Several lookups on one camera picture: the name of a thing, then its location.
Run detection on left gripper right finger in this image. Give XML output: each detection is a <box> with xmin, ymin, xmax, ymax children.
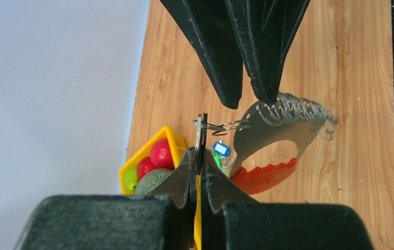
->
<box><xmin>200</xmin><ymin>149</ymin><xmax>257</xmax><ymax>249</ymax></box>

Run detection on light green lime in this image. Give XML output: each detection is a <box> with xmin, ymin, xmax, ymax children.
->
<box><xmin>122</xmin><ymin>166</ymin><xmax>139</xmax><ymax>192</ymax></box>

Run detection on green netted melon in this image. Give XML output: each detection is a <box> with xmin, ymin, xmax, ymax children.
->
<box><xmin>134</xmin><ymin>168</ymin><xmax>172</xmax><ymax>195</ymax></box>

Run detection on yellow plastic tray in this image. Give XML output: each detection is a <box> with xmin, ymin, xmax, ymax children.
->
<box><xmin>119</xmin><ymin>126</ymin><xmax>187</xmax><ymax>195</ymax></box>

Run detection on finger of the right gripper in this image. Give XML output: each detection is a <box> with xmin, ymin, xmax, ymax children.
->
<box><xmin>225</xmin><ymin>0</ymin><xmax>310</xmax><ymax>104</ymax></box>
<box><xmin>161</xmin><ymin>0</ymin><xmax>243</xmax><ymax>109</ymax></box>

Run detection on keys with coloured tags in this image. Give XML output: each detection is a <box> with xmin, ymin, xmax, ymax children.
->
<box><xmin>210</xmin><ymin>141</ymin><xmax>235</xmax><ymax>176</ymax></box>

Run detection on silver key black head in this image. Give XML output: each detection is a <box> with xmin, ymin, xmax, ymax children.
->
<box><xmin>194</xmin><ymin>113</ymin><xmax>220</xmax><ymax>175</ymax></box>

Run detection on red apple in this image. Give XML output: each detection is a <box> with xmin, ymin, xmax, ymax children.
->
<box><xmin>136</xmin><ymin>157</ymin><xmax>156</xmax><ymax>181</ymax></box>

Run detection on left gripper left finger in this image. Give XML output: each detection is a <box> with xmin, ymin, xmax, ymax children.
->
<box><xmin>150</xmin><ymin>147</ymin><xmax>197</xmax><ymax>249</ymax></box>

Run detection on pink red ball fruit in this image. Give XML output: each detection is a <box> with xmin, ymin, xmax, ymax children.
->
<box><xmin>149</xmin><ymin>139</ymin><xmax>175</xmax><ymax>170</ymax></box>

